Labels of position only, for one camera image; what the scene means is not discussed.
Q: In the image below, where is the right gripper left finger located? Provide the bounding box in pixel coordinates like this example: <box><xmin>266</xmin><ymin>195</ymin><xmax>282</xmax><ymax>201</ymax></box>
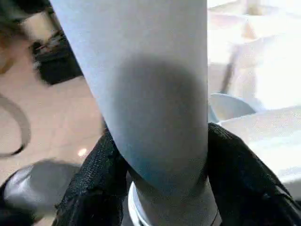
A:
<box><xmin>55</xmin><ymin>130</ymin><xmax>129</xmax><ymax>226</ymax></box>

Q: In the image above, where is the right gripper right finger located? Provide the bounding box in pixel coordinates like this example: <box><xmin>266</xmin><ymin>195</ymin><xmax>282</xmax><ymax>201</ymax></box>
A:
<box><xmin>204</xmin><ymin>122</ymin><xmax>301</xmax><ymax>226</ymax></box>

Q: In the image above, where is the white plastic table top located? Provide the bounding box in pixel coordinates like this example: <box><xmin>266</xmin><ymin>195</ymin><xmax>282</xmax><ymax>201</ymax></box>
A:
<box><xmin>127</xmin><ymin>0</ymin><xmax>301</xmax><ymax>226</ymax></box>

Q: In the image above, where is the white plastic table leg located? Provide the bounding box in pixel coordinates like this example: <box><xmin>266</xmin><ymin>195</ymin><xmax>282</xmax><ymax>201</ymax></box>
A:
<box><xmin>49</xmin><ymin>0</ymin><xmax>223</xmax><ymax>226</ymax></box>

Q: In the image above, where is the black table mat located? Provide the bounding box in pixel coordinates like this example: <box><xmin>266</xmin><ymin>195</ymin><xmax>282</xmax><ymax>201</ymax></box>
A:
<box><xmin>0</xmin><ymin>159</ymin><xmax>82</xmax><ymax>226</ymax></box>

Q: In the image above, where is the black floor cable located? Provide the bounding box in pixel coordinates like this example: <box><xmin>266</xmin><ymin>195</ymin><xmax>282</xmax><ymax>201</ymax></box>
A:
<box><xmin>0</xmin><ymin>96</ymin><xmax>32</xmax><ymax>157</ymax></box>

